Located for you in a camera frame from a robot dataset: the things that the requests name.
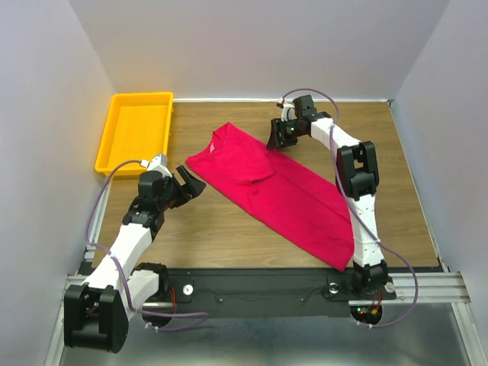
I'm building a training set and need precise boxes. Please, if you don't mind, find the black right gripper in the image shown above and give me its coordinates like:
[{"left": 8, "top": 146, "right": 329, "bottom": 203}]
[{"left": 265, "top": 117, "right": 305, "bottom": 150}]

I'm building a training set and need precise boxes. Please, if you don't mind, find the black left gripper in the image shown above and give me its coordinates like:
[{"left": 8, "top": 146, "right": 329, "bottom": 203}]
[{"left": 157, "top": 165, "right": 205, "bottom": 210}]

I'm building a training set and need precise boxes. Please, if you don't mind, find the pink t shirt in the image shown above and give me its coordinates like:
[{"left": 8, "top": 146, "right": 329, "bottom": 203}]
[{"left": 186, "top": 122, "right": 355, "bottom": 271}]

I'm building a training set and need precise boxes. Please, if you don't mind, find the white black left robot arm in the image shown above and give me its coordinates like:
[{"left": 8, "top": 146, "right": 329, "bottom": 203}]
[{"left": 63, "top": 163, "right": 206, "bottom": 353}]

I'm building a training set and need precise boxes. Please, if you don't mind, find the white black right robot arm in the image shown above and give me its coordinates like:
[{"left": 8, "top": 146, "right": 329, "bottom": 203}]
[{"left": 267, "top": 95, "right": 388, "bottom": 297}]

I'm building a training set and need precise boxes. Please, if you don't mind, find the yellow plastic tray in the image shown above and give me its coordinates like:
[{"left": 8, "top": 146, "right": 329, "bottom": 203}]
[{"left": 95, "top": 91, "right": 174, "bottom": 175}]

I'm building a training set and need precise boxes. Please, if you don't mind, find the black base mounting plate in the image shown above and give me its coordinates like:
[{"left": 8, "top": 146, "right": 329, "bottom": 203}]
[{"left": 125, "top": 266, "right": 397, "bottom": 320}]

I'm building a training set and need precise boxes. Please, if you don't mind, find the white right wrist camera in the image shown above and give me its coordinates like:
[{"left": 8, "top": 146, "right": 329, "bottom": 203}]
[{"left": 277, "top": 98, "right": 296, "bottom": 121}]

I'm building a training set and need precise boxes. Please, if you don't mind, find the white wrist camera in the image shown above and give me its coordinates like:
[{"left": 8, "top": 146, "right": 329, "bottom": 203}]
[
  {"left": 277, "top": 98, "right": 296, "bottom": 121},
  {"left": 140, "top": 153, "right": 172, "bottom": 177}
]

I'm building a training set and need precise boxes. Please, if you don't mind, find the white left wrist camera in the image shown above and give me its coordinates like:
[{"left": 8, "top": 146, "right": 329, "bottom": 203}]
[{"left": 140, "top": 153, "right": 172, "bottom": 177}]

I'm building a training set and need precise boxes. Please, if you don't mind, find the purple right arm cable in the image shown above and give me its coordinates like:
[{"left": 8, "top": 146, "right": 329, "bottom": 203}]
[{"left": 281, "top": 88, "right": 419, "bottom": 329}]

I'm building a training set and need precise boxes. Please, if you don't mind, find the aluminium frame rail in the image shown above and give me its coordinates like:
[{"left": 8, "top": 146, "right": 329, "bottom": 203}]
[{"left": 46, "top": 188, "right": 482, "bottom": 365}]

